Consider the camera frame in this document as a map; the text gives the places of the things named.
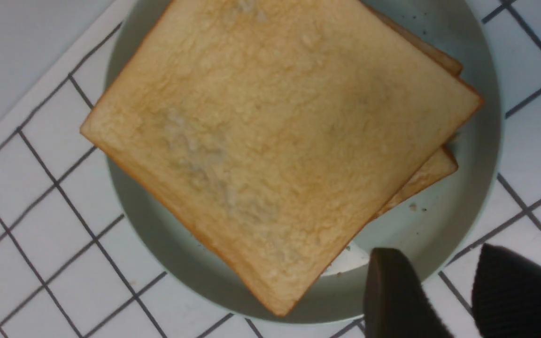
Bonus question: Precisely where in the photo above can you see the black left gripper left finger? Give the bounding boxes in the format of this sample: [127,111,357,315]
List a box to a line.
[363,248,453,338]

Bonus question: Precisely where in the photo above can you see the white grid tablecloth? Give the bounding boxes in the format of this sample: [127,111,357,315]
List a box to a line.
[0,0,541,338]

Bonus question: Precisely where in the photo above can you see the toast slice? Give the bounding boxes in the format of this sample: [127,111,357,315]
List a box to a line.
[367,5,464,221]
[81,0,483,317]

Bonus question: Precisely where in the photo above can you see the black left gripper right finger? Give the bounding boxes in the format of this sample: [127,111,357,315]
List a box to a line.
[471,244,541,338]

